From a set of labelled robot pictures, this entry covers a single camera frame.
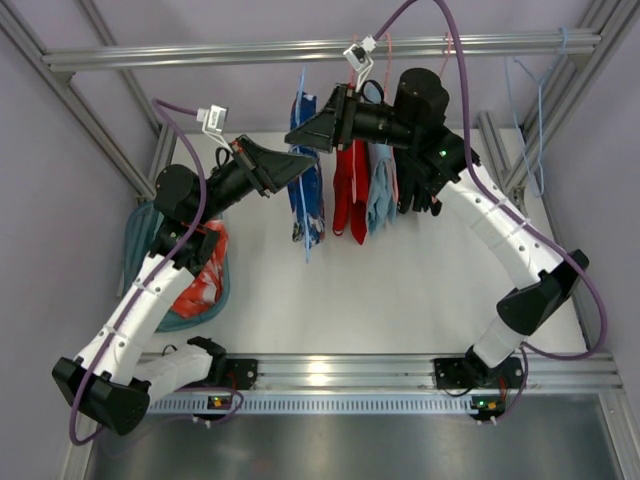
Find light blue wire hanger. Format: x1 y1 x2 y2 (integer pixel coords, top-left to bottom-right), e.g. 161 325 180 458
288 69 325 263

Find blue patterned trousers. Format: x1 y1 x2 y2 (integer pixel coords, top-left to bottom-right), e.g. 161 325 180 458
287 92 329 246

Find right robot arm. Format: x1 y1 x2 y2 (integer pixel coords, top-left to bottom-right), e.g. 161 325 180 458
285 68 589 390

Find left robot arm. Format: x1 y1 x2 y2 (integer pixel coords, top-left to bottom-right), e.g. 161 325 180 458
52 135 317 445

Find red trousers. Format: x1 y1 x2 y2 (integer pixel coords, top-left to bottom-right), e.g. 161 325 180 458
332 140 370 245

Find light blue trousers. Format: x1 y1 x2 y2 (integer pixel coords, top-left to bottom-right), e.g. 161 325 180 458
366 143 399 235

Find black trousers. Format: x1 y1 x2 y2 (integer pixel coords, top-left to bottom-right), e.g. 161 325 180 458
393 149 442 217

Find empty blue hanger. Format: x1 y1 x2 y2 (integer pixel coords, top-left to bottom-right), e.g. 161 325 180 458
502 25 571 197

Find teal plastic basket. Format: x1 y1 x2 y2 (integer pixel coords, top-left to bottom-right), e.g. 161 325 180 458
121 202 231 333

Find red white garment in basket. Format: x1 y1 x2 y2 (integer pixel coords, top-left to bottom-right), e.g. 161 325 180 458
171 219 228 321

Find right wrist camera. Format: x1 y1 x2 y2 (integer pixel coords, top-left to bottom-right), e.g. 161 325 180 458
343 35 377 91

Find aluminium hanging rail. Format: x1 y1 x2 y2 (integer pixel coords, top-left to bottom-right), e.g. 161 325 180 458
42 29 602 72

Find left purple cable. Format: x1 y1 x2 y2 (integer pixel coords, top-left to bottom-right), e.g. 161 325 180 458
67 98 245 446

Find purple cable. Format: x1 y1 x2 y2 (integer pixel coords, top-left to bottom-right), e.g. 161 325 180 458
67 98 245 446
374 0 609 426

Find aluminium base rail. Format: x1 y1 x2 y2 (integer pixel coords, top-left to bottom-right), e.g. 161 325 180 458
224 353 623 394

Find slotted cable duct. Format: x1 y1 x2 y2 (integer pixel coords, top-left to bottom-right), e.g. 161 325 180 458
148 393 504 416

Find left aluminium frame strut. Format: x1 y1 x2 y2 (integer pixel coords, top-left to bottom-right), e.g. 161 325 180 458
1 1 155 199

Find aluminium frame strut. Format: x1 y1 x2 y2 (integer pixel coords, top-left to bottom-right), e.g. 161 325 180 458
481 1 639 354
1 1 155 199

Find right aluminium frame strut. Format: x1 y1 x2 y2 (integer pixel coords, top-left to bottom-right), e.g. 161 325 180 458
481 1 639 354

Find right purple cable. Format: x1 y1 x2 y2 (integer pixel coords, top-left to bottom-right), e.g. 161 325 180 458
374 0 609 426

